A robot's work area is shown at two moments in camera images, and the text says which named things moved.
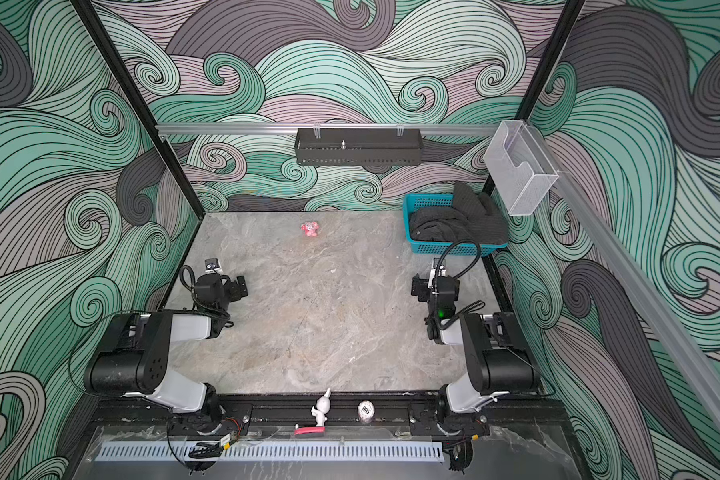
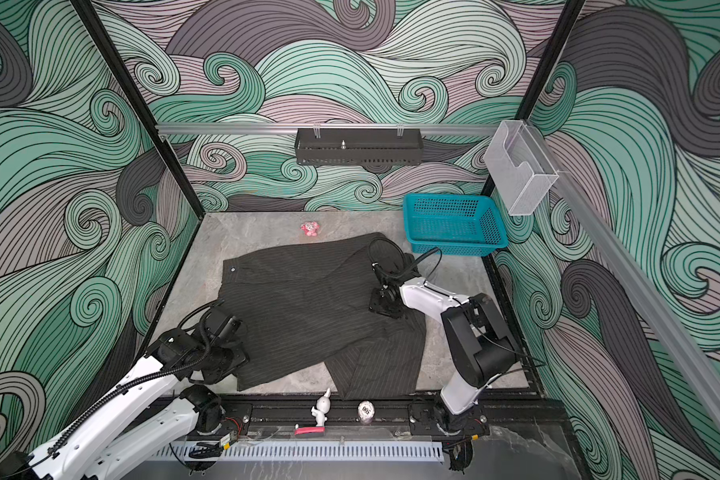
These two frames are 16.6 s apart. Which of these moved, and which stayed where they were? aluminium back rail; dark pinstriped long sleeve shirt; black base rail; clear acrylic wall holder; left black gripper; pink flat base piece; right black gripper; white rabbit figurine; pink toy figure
Moved: dark pinstriped long sleeve shirt; left black gripper; right black gripper
Stayed: pink flat base piece; clear acrylic wall holder; black base rail; pink toy figure; white rabbit figurine; aluminium back rail
